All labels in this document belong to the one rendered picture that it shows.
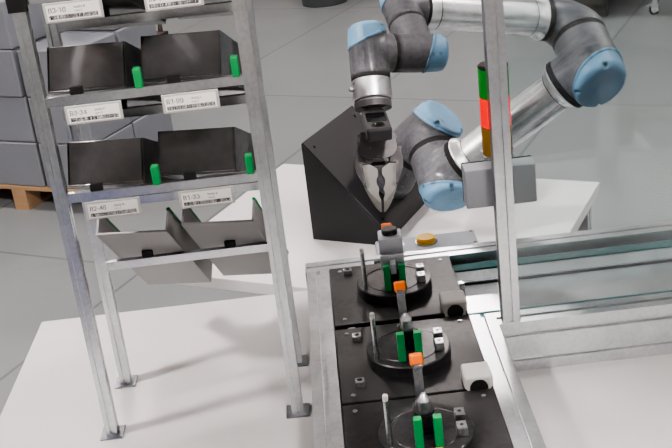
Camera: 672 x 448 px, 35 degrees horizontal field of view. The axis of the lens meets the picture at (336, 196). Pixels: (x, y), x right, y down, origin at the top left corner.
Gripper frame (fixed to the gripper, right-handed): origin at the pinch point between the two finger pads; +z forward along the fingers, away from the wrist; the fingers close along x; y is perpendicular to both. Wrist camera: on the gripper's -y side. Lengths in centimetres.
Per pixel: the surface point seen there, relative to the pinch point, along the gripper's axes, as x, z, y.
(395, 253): -1.5, 9.3, -0.7
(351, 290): 7.0, 14.9, 7.3
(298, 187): 17, -19, 88
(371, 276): 3.0, 12.6, 7.0
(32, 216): 155, -56, 332
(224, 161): 26.4, -5.5, -26.0
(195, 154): 31.1, -7.2, -25.3
